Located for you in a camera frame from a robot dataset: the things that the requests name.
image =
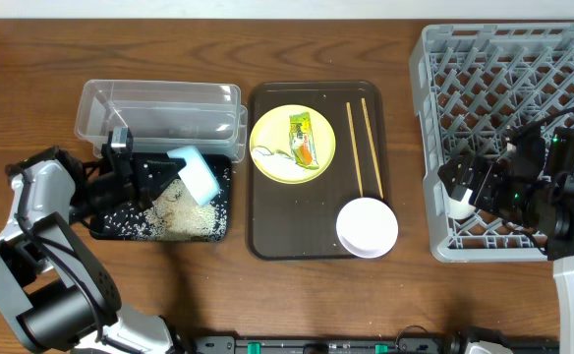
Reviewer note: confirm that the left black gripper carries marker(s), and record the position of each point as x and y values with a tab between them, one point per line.
137	175

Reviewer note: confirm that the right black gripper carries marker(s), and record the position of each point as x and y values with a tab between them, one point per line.
484	184

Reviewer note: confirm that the light blue bowl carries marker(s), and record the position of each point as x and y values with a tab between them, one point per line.
196	175

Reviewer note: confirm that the white cup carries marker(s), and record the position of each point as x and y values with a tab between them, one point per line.
460	209

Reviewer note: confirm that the white tissue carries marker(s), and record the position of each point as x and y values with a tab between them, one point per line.
265	155

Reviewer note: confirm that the green snack wrapper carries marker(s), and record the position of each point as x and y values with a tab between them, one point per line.
301	140

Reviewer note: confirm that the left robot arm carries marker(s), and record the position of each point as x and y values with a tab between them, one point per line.
54	292

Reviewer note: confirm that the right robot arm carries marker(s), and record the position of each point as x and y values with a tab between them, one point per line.
532	186

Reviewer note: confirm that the grey dishwasher rack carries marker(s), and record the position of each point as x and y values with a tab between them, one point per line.
470	84

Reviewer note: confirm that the black tray bin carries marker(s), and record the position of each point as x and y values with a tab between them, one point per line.
218	196

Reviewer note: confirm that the food scraps rice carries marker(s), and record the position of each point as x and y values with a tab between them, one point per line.
184	216

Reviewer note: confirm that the clear plastic bin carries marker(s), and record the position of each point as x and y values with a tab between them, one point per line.
165	115

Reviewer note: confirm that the yellow plate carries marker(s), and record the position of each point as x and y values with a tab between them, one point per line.
271	130

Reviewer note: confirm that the right wooden chopstick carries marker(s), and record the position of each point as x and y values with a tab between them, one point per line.
372	147

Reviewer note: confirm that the wooden chopstick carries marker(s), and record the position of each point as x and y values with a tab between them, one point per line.
354	148
372	147

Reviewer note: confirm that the white bowl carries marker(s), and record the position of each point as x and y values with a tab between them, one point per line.
367	228

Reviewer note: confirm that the brown serving tray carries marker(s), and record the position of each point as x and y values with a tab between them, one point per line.
296	222

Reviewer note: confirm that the left wooden chopstick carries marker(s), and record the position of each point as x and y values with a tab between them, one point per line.
354	148

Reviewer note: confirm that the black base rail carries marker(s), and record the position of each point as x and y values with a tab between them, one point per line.
413	339

